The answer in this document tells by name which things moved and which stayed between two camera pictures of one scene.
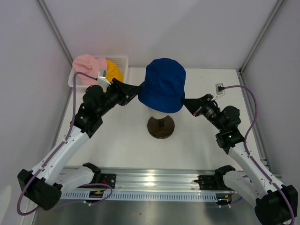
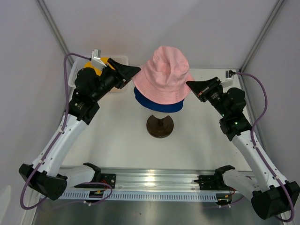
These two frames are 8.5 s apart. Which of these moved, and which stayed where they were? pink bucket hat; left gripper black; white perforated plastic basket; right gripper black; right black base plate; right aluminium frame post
Moved: pink bucket hat; right gripper black; left gripper black
Stayed: right black base plate; white perforated plastic basket; right aluminium frame post
